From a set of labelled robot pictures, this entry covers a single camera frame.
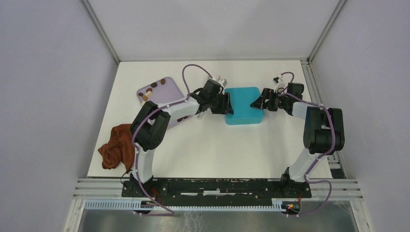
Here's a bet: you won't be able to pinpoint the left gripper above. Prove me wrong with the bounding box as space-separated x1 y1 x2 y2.
209 92 234 115

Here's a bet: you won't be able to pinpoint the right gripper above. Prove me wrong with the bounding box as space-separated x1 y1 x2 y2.
249 88 289 112

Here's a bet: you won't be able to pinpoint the teal box lid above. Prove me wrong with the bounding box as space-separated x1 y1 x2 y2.
225 87 264 126

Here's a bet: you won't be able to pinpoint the metal kitchen tongs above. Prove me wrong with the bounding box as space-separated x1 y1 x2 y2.
197 112 205 120

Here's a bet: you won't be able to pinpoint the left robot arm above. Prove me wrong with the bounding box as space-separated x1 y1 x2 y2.
131 79 234 197

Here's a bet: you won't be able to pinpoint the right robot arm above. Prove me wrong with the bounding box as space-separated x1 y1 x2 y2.
250 83 345 197

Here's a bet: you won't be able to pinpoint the purple tray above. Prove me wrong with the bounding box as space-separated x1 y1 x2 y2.
136 76 195 131

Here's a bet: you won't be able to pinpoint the brown cloth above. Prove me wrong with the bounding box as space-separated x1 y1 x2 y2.
97 124 135 171

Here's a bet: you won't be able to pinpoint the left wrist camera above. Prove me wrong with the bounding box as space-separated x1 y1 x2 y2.
210 76 227 87

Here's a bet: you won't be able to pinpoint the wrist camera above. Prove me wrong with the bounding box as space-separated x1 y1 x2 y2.
210 76 227 87
273 73 283 85

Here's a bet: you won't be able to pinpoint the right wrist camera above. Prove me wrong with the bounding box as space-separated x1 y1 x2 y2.
273 73 283 85

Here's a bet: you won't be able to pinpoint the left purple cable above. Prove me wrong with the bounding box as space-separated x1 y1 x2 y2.
131 64 214 217

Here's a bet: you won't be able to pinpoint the purple cable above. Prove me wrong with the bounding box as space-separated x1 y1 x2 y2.
131 64 214 217
278 72 337 217

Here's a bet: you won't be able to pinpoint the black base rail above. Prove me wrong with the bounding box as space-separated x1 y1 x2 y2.
121 177 312 207

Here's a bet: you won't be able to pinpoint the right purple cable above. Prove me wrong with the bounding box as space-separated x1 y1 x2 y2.
278 72 337 217

